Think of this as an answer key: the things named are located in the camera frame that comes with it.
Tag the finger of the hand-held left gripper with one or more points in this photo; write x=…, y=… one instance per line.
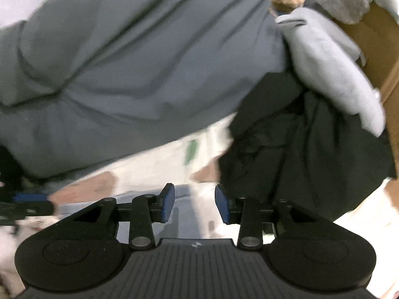
x=31, y=198

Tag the white printed bed sheet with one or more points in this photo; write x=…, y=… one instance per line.
x=140, y=174

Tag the grey neck pillow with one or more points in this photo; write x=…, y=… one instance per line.
x=324, y=62

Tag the black garment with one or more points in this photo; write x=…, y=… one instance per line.
x=296, y=149

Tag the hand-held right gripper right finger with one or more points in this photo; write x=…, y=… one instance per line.
x=221, y=205

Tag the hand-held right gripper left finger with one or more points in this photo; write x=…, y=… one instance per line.
x=168, y=204

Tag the brown cardboard box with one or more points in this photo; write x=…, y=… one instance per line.
x=380, y=46

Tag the grey blanket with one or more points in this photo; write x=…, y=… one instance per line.
x=124, y=68

